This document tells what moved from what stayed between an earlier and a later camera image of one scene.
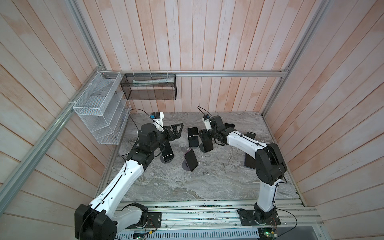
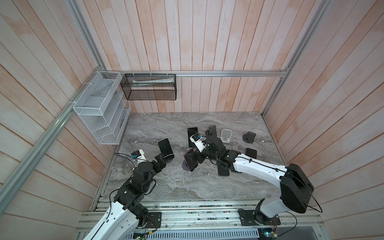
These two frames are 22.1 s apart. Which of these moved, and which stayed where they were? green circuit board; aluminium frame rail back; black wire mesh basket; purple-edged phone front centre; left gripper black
Moved: left gripper black
Stayed: black wire mesh basket; purple-edged phone front centre; green circuit board; aluminium frame rail back
